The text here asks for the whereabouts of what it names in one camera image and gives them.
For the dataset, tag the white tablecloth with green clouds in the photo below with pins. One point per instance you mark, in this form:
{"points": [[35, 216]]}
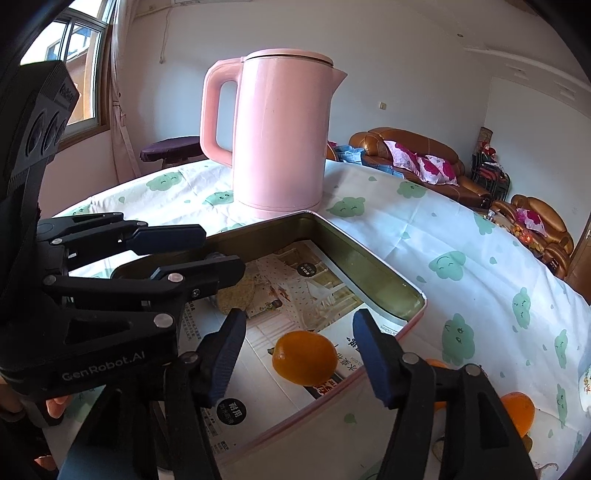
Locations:
{"points": [[461, 221]]}

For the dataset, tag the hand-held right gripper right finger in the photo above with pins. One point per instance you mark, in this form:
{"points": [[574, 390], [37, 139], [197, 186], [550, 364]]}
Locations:
{"points": [[375, 364]]}

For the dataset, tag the window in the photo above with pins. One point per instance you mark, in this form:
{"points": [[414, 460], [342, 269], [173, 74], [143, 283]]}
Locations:
{"points": [[78, 55]]}

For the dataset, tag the pink electric kettle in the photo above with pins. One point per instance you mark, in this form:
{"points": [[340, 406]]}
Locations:
{"points": [[277, 138]]}

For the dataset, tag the beige textured round food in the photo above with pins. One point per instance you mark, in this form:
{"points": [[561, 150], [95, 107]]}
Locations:
{"points": [[238, 293]]}

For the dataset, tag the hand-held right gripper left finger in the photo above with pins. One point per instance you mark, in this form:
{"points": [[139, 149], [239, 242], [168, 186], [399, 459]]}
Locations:
{"points": [[226, 360]]}

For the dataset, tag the dark purple stool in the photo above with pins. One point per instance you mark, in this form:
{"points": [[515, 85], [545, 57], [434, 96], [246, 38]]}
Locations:
{"points": [[171, 148]]}

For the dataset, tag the coffee table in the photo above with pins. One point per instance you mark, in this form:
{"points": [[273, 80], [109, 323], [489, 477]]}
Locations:
{"points": [[531, 240]]}

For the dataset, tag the brown wooden door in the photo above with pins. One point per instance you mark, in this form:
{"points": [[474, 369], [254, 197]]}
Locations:
{"points": [[582, 272]]}

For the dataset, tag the brown leather sofa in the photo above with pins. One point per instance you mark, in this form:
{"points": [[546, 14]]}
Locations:
{"points": [[369, 138]]}

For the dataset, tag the printed paper liner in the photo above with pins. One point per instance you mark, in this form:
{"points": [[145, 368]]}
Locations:
{"points": [[286, 295]]}

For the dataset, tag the orange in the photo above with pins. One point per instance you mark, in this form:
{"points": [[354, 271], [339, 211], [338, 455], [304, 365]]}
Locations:
{"points": [[304, 357], [436, 363], [519, 410]]}

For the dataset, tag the brown leather armchair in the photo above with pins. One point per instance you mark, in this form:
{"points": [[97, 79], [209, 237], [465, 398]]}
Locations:
{"points": [[554, 226], [331, 152]]}

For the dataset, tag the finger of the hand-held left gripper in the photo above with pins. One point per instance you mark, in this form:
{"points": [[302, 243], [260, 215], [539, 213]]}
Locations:
{"points": [[207, 272], [171, 237]]}

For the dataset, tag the pink floral pillow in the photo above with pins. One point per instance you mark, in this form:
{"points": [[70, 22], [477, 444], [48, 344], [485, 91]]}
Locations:
{"points": [[531, 221], [401, 154], [438, 170]]}

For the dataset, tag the metal tin box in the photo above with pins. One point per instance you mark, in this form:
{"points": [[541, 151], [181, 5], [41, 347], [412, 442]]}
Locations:
{"points": [[369, 272]]}

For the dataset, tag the person's left hand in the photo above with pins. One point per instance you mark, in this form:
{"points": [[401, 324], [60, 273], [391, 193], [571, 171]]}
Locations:
{"points": [[57, 406]]}

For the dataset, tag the stacked chairs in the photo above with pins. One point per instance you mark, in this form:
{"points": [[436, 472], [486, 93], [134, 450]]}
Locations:
{"points": [[491, 175]]}

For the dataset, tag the blue checked cloth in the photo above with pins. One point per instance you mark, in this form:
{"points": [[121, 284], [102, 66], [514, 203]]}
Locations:
{"points": [[351, 153]]}

